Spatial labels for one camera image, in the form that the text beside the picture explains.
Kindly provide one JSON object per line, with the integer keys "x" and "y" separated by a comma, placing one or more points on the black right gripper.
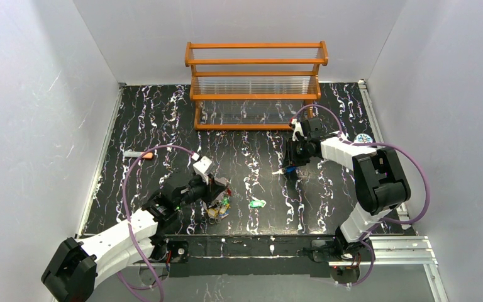
{"x": 291, "y": 157}

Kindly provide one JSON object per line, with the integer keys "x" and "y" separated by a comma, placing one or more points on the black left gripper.
{"x": 214, "y": 189}

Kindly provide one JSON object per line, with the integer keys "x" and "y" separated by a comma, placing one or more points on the blue key tag with key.
{"x": 286, "y": 170}

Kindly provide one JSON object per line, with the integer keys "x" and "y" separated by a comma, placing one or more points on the cluster of tagged keys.
{"x": 219, "y": 209}

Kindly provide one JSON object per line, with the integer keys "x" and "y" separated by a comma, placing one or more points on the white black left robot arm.
{"x": 79, "y": 266}

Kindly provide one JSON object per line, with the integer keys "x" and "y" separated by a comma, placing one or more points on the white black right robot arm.
{"x": 380, "y": 183}

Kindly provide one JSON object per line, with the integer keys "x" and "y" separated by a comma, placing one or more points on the green key tag far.
{"x": 256, "y": 203}

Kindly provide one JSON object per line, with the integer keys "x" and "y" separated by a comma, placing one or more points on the blue white round tin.
{"x": 363, "y": 138}

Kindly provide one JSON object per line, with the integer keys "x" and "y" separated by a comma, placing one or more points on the orange grey marker pen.
{"x": 135, "y": 154}

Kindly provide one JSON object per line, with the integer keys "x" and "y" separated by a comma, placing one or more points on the orange wooden shelf rack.
{"x": 253, "y": 85}

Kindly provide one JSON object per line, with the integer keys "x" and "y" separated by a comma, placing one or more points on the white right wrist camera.
{"x": 298, "y": 127}

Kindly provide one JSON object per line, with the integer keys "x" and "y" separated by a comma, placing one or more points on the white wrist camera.
{"x": 298, "y": 127}
{"x": 202, "y": 166}

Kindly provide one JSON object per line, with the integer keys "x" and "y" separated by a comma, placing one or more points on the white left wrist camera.
{"x": 202, "y": 166}

